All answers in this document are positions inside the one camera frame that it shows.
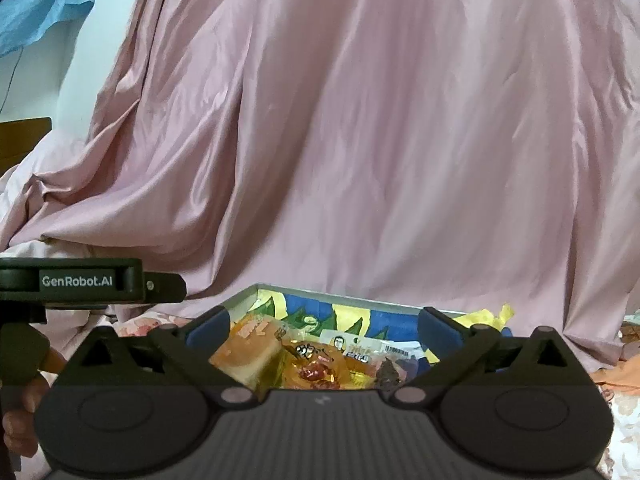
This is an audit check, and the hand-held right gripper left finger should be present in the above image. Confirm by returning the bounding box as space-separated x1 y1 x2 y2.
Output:
60 306 260 409

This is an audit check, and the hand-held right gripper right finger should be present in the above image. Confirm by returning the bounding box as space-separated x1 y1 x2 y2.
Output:
387 306 586 408

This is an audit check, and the clear bread packet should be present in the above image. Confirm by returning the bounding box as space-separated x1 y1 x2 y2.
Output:
209 314 293 393

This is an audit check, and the orange-red strip snack packet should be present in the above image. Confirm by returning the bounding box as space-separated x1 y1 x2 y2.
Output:
320 329 427 391

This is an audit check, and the grey cardboard box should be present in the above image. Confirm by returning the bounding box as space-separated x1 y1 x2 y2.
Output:
220 283 516 393

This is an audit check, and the orange-brown snack packet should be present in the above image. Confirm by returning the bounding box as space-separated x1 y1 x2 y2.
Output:
277 335 361 392

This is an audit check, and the person's left hand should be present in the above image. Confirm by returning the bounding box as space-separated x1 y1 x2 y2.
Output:
2 347 67 458

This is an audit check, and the yellow paper wrapper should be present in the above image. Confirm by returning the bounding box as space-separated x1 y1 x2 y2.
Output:
452 302 517 332

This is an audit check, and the wooden headboard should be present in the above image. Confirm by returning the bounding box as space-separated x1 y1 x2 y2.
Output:
0 117 53 177

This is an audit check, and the orange cloth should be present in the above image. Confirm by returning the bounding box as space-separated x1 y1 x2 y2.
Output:
590 350 640 391

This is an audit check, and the floral blanket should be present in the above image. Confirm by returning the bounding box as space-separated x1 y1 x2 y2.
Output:
0 310 640 480

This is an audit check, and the pink curtain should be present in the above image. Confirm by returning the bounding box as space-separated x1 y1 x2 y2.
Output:
0 0 640 366

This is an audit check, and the blue cloth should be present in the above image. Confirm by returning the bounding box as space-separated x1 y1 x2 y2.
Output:
0 0 101 58

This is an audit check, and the thin black cable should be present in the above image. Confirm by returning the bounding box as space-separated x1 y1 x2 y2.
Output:
0 47 23 116

